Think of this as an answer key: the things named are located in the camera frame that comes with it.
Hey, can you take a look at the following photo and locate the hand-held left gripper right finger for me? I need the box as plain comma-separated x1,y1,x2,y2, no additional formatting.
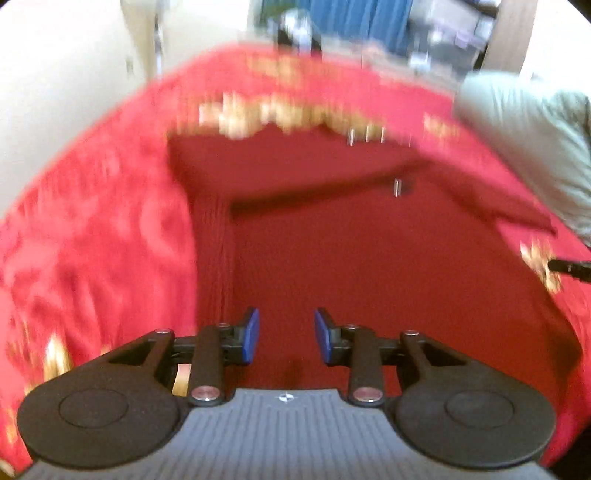
314,307,468,409

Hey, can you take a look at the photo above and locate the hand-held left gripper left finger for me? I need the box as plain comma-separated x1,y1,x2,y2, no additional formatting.
107,307,260,408

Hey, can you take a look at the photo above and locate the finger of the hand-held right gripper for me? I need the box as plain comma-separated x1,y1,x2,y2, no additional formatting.
549,259,591,280

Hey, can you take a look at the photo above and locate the dark red knit sweater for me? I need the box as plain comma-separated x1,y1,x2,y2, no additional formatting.
166,121,583,468

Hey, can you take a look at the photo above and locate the red gold printed blanket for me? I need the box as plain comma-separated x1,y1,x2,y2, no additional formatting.
0,41,591,480

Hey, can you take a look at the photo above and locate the wooden door panel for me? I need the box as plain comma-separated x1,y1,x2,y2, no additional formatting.
480,0,540,78

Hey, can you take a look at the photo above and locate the grey storage cabinet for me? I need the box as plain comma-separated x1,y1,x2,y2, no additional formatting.
410,0,498,71

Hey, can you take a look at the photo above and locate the black and white object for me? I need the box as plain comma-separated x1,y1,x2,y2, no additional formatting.
276,8,325,52

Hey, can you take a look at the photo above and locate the blue curtain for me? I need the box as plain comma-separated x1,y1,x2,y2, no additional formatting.
259,0,414,52

